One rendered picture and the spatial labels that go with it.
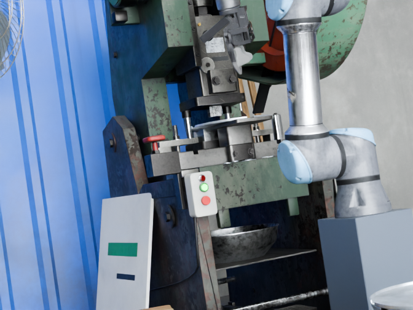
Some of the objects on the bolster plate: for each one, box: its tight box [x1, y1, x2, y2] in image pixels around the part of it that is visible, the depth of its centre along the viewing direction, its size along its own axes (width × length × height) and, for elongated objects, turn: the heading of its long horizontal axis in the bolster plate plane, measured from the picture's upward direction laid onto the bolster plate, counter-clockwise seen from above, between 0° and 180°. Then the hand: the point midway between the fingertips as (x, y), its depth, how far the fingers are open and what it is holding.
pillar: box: [184, 117, 193, 145], centre depth 279 cm, size 2×2×14 cm
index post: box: [271, 113, 284, 140], centre depth 273 cm, size 3×3×10 cm
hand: (237, 71), depth 249 cm, fingers closed
